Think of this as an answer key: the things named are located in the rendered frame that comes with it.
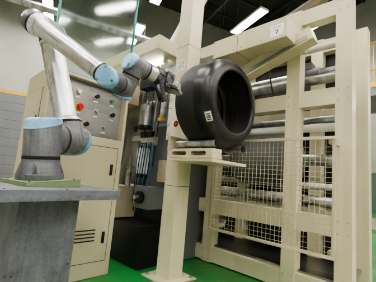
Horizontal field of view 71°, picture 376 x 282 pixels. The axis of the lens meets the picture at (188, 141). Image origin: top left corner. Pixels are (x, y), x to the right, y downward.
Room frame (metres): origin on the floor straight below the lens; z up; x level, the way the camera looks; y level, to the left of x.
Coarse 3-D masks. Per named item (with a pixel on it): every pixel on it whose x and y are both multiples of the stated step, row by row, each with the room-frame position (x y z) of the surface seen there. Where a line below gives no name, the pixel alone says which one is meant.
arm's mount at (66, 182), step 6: (0, 180) 1.14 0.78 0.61; (6, 180) 1.11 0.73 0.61; (12, 180) 1.07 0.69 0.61; (18, 180) 1.07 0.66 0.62; (54, 180) 1.12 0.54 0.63; (60, 180) 1.13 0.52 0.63; (66, 180) 1.14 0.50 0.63; (72, 180) 1.16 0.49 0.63; (78, 180) 1.19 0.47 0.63; (30, 186) 1.03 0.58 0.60; (36, 186) 1.04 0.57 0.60; (42, 186) 1.06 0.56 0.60; (48, 186) 1.08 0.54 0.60; (54, 186) 1.10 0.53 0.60; (60, 186) 1.12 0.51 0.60; (66, 186) 1.14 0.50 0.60; (72, 186) 1.17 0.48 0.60; (78, 186) 1.19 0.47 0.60
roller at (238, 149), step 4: (228, 148) 1.78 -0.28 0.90; (232, 148) 1.76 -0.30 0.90; (236, 148) 1.74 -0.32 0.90; (240, 148) 1.72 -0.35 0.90; (244, 148) 1.73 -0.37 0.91; (224, 152) 1.82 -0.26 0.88; (228, 152) 1.80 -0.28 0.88; (232, 152) 1.78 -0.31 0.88; (236, 152) 1.76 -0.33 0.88; (240, 152) 1.74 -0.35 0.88
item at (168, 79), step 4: (160, 68) 1.30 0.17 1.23; (160, 72) 1.30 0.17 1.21; (164, 72) 1.32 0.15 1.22; (168, 72) 1.32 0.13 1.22; (160, 76) 1.31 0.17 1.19; (164, 76) 1.33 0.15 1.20; (168, 76) 1.32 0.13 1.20; (172, 76) 1.35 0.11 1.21; (156, 80) 1.28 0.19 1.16; (164, 80) 1.33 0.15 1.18; (168, 80) 1.32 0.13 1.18; (172, 80) 1.36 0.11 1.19; (164, 84) 1.32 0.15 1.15; (168, 84) 1.34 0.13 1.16; (164, 88) 1.36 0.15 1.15; (168, 88) 1.36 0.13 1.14
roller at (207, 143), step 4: (184, 140) 1.71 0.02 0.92; (188, 140) 1.68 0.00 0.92; (192, 140) 1.65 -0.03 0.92; (196, 140) 1.62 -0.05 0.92; (200, 140) 1.60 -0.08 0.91; (204, 140) 1.57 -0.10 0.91; (208, 140) 1.55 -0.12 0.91; (212, 140) 1.53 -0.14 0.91; (216, 140) 1.52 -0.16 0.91; (176, 144) 1.74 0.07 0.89; (180, 144) 1.71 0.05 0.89; (184, 144) 1.69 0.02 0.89; (188, 144) 1.66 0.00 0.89; (192, 144) 1.64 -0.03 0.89; (196, 144) 1.61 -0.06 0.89; (200, 144) 1.59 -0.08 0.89; (204, 144) 1.57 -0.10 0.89; (208, 144) 1.55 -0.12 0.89; (212, 144) 1.53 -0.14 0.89; (216, 144) 1.52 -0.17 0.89
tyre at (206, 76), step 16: (208, 64) 1.50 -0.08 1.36; (224, 64) 1.52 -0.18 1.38; (192, 80) 1.51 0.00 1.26; (208, 80) 1.45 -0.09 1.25; (224, 80) 1.86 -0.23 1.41; (240, 80) 1.79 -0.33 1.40; (176, 96) 1.58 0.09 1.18; (192, 96) 1.48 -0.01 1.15; (208, 96) 1.44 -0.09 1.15; (224, 96) 1.95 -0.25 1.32; (240, 96) 1.88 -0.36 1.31; (176, 112) 1.61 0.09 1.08; (192, 112) 1.51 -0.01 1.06; (224, 112) 1.98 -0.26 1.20; (240, 112) 1.91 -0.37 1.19; (192, 128) 1.57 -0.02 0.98; (208, 128) 1.51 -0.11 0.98; (224, 128) 1.54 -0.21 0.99; (240, 128) 1.88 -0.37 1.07; (224, 144) 1.61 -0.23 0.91
